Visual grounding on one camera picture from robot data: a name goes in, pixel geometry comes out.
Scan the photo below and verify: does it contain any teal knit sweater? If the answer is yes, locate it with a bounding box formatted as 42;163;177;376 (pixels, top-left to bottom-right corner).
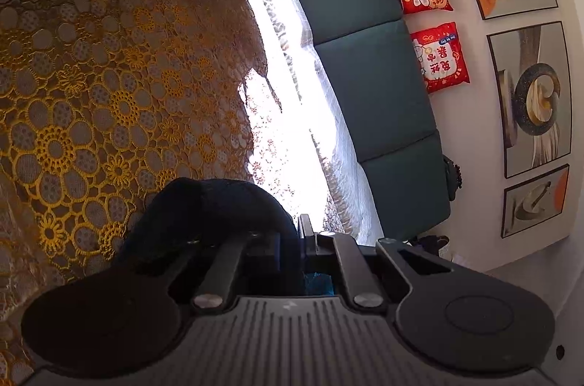
114;176;337;300

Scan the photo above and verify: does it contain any white bed sheet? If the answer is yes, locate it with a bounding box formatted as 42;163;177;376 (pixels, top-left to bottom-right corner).
239;0;382;245

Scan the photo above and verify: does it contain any dark green right headboard cushion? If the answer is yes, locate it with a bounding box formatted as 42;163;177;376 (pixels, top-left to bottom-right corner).
361;133;450;241

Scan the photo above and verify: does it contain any dark green middle headboard cushion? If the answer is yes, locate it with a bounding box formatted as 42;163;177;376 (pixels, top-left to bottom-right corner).
316;19;437;162

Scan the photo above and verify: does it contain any floral lace bedspread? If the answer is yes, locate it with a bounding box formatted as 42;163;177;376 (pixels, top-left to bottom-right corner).
1;0;267;385

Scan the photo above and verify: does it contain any red pillow with characters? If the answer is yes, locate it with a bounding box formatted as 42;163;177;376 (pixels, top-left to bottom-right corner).
410;22;470;93

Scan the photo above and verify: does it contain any small framed wall picture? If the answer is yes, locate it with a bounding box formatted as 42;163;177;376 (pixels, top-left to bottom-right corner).
501;164;570;239

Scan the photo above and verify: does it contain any middle framed wall picture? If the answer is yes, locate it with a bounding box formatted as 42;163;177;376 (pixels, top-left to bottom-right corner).
487;20;572;178

